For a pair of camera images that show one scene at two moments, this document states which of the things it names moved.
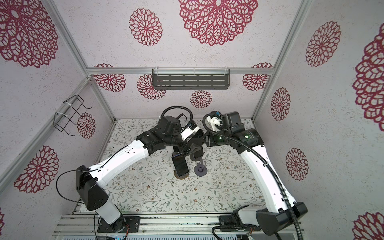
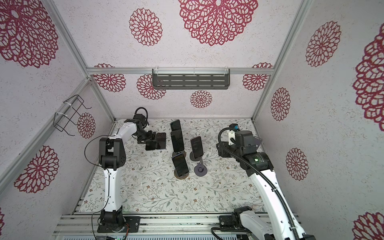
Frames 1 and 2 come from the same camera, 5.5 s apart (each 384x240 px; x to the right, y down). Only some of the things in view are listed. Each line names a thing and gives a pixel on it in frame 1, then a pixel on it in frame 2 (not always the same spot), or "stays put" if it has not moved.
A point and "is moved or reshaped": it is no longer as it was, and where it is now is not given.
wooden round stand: (181, 177) stays put
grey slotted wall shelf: (191, 78) stays put
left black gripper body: (185, 144) to (143, 135)
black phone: (199, 153) is moved or reshaped
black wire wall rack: (71, 107) stays put
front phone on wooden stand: (180, 164) stays put
